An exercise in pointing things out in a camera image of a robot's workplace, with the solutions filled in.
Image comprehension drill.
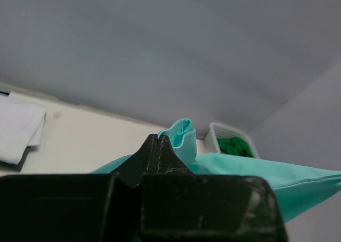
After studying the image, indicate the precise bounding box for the green t-shirt in basket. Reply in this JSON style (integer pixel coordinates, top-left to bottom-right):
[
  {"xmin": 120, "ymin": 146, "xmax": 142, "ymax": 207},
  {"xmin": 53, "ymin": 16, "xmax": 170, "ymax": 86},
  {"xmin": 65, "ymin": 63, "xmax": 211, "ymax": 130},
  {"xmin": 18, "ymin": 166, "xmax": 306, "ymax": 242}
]
[{"xmin": 217, "ymin": 136, "xmax": 254, "ymax": 158}]

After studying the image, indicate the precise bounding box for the teal t-shirt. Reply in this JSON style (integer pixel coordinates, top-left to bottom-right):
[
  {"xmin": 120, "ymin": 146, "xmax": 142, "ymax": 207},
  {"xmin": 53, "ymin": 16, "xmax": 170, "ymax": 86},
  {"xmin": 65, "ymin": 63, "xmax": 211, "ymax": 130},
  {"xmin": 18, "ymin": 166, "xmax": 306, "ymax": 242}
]
[{"xmin": 92, "ymin": 119, "xmax": 340, "ymax": 235}]

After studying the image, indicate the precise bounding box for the white plastic basket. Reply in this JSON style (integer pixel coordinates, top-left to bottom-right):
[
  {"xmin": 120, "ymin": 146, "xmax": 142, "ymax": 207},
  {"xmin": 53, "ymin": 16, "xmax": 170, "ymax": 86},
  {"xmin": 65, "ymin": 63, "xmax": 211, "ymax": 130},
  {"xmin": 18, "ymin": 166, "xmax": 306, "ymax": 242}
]
[{"xmin": 204, "ymin": 123, "xmax": 260, "ymax": 158}]

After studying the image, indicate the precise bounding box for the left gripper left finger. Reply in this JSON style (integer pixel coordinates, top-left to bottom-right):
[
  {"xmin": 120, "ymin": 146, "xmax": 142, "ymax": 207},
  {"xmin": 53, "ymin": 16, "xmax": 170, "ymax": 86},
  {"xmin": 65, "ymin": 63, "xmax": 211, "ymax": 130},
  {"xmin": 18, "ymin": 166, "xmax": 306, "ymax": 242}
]
[{"xmin": 117, "ymin": 134, "xmax": 157, "ymax": 187}]

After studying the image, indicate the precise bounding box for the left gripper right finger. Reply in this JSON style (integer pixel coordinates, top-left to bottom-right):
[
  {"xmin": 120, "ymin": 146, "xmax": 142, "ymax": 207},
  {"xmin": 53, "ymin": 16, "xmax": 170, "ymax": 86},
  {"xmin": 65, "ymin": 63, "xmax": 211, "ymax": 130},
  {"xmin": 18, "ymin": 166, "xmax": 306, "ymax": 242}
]
[{"xmin": 157, "ymin": 135, "xmax": 193, "ymax": 174}]

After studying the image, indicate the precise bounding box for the folded white t-shirt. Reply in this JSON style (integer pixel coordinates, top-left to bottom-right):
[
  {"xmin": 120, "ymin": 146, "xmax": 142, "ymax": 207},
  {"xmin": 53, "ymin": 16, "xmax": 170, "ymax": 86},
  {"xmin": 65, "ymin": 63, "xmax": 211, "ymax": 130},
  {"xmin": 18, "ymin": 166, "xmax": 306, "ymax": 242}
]
[{"xmin": 1, "ymin": 95, "xmax": 47, "ymax": 165}]

